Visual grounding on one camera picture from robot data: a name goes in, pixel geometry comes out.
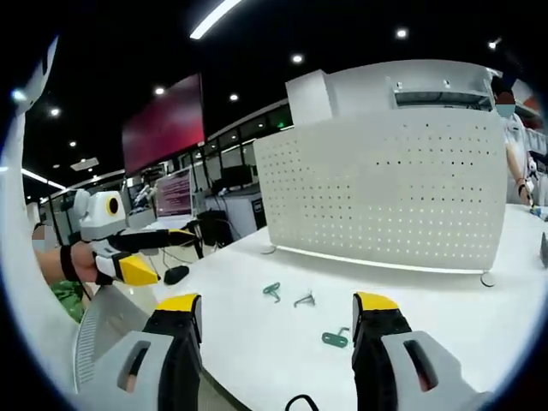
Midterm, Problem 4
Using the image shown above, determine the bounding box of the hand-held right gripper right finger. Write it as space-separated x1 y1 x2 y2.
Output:
350 292 493 411

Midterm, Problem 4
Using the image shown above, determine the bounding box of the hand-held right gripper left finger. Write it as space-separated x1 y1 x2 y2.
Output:
92 293 205 411

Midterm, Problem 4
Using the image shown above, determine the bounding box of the white perforated mounting plate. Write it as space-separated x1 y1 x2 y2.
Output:
253 105 509 287

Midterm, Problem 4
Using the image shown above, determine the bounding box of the person's left hand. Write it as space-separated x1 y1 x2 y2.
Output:
69 241 104 284

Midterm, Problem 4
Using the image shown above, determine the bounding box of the black computer mouse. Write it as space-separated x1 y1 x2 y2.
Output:
163 265 191 285

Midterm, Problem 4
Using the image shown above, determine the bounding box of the grey vented panel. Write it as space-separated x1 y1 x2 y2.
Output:
74 283 160 396

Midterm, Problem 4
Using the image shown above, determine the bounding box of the computer monitor with pink display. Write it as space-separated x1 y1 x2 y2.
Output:
154 167 194 220

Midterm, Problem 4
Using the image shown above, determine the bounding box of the green patterned cloth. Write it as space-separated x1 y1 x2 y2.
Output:
50 279 86 323

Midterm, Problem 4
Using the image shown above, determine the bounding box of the black office chair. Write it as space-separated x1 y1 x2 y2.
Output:
195 209 235 259

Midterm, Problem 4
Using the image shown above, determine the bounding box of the long ceiling light strip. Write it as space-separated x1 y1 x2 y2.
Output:
189 0 243 40

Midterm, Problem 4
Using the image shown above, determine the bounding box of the white cabinet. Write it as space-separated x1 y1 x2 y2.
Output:
284 59 498 128

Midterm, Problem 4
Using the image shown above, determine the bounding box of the black wrist strap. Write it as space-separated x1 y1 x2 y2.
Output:
59 244 74 283

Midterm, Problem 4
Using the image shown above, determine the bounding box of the white curved frame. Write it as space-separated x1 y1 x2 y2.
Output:
0 35 86 399

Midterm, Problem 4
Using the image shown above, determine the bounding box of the black cable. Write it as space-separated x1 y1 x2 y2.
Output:
283 393 320 411

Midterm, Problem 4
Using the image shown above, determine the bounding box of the large red wall screen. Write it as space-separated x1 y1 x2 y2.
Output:
121 72 207 176

